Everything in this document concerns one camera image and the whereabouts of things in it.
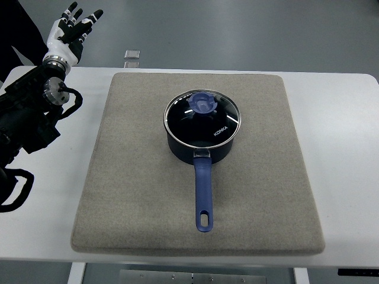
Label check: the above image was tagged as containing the silver floor plate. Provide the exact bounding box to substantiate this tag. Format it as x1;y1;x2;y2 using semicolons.
124;50;140;59
124;61;140;68

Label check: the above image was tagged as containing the lower silver floor plate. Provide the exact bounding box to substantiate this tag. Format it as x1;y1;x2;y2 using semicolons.
124;61;140;68

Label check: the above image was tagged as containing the white right table leg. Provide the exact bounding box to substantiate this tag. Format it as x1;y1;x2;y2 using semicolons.
293;267;310;284

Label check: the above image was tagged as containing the beige felt mat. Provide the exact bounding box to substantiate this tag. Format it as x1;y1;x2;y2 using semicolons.
71;73;325;257

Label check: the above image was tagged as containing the glass pot lid blue knob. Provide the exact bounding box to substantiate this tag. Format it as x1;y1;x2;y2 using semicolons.
163;89;241;148

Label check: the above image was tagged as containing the white table leg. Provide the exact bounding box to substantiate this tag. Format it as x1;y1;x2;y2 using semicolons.
67;262;86;284
293;267;310;284

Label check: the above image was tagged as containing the black table control panel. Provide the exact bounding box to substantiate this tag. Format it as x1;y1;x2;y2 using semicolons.
338;269;379;277

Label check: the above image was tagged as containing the white left table leg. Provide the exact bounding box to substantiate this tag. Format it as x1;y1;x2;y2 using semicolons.
67;262;86;284

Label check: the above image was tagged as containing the upper silver floor plate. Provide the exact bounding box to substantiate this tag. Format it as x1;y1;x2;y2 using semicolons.
124;50;140;59

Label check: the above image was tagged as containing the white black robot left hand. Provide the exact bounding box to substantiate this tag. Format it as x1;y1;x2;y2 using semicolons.
43;2;104;75

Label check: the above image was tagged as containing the dark saucepan with blue handle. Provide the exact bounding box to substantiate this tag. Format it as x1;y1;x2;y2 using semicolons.
163;118;241;233

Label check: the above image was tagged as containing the grey metal base plate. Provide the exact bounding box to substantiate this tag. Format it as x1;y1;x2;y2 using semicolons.
118;269;267;284

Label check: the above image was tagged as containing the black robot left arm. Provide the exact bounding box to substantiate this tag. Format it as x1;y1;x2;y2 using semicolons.
1;1;103;212

